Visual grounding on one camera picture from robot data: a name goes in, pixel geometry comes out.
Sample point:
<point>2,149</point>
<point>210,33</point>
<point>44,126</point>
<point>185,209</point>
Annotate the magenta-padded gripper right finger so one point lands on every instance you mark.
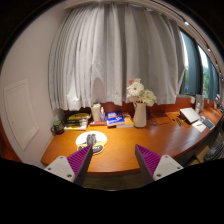
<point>151,163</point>

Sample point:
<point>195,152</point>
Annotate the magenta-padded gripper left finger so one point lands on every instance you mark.
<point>75,163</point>

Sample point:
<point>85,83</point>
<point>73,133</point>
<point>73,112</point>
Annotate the grey computer mouse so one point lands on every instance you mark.
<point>91,139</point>

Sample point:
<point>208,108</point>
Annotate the white yellow black mouse pad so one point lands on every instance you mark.
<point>101,140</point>

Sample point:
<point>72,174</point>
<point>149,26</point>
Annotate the dark green mug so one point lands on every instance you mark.
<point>58,127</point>

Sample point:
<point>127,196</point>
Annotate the stack of yellow-covered books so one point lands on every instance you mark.
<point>77,120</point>

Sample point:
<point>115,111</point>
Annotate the red-brown book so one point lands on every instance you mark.
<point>97,123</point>

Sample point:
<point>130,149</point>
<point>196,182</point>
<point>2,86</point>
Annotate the white jug vase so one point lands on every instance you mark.
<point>140,116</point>

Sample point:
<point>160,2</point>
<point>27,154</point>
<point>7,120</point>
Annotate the dark pen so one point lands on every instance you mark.
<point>178,121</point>

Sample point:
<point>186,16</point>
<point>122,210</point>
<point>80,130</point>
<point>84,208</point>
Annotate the white tumbler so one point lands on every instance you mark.
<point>96,113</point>

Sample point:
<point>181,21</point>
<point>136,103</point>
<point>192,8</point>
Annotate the clear sanitizer bottle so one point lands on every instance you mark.
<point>102,116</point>

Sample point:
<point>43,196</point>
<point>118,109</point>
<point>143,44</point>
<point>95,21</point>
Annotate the blue book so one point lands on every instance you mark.
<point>115,118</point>

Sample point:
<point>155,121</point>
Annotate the white paper sheet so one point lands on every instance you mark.
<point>199,126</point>

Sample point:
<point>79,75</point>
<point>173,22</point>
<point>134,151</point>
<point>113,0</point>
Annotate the silver laptop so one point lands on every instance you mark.
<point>189,115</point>

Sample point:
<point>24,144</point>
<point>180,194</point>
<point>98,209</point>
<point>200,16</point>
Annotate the grey backpack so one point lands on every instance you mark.
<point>215,151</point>

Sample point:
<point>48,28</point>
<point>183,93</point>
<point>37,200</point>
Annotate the dark tablet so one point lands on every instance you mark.
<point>209,124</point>

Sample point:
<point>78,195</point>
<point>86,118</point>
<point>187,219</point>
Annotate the white flower bouquet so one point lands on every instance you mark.
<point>136,90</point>

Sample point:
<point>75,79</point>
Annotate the grey upright box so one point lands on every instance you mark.
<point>199,104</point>

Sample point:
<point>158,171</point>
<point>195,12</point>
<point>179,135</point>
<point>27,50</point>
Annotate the dark teal curtain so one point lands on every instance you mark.
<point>213,83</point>
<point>193,63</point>

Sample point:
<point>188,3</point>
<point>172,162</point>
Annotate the white curtain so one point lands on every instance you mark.
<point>113,56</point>

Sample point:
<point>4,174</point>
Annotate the ceiling lights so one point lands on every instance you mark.
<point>186,23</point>

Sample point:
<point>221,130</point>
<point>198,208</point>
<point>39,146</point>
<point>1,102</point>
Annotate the white wall panel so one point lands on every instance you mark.
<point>20,113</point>

